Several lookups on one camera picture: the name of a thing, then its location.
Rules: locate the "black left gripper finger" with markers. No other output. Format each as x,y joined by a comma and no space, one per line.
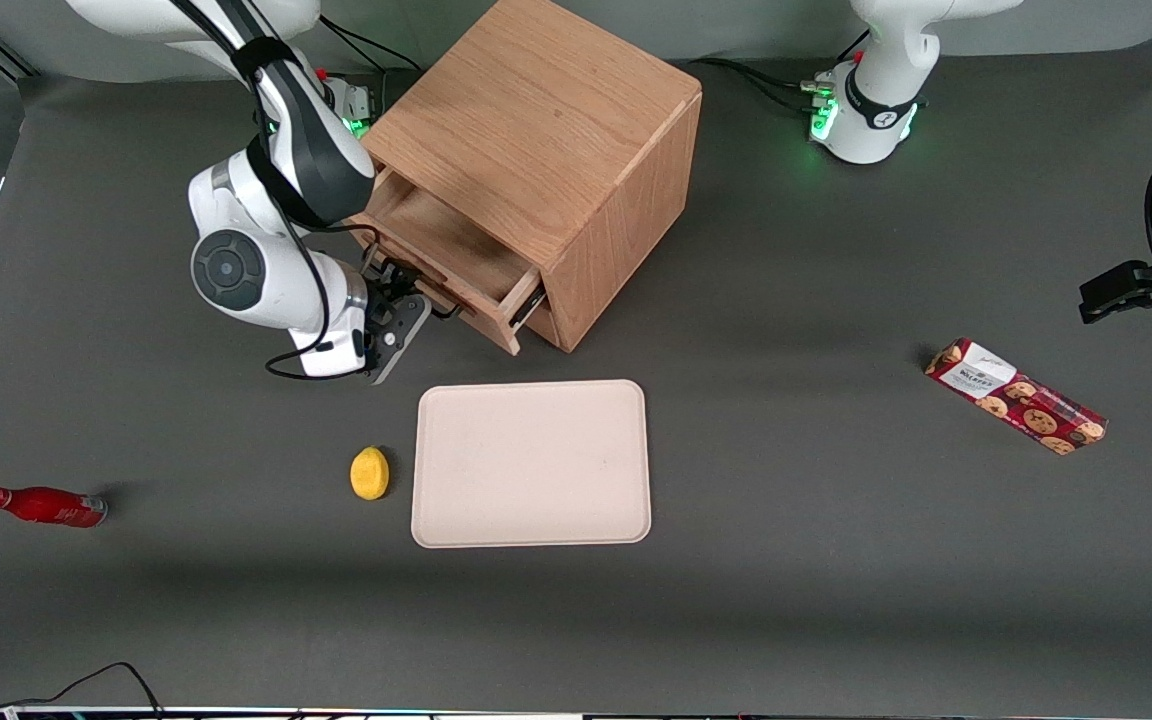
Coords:
1116,285

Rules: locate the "wooden drawer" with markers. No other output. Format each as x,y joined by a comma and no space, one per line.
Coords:
456,240

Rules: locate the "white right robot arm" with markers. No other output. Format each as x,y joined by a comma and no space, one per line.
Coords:
256,260

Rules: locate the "red bottle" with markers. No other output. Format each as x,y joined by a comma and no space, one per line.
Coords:
46,506

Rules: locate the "yellow lemon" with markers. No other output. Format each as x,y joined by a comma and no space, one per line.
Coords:
369,474

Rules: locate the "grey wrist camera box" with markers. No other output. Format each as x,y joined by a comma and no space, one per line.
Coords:
398,345

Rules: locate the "beige rectangular tray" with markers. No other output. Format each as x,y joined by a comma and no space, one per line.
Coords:
531,465

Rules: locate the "wooden drawer cabinet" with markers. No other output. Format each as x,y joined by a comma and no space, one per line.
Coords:
546,130

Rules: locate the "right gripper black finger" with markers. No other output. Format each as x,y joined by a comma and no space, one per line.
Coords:
406,303
383,268

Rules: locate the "red cookie box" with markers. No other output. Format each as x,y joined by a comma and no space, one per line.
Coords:
1016,397

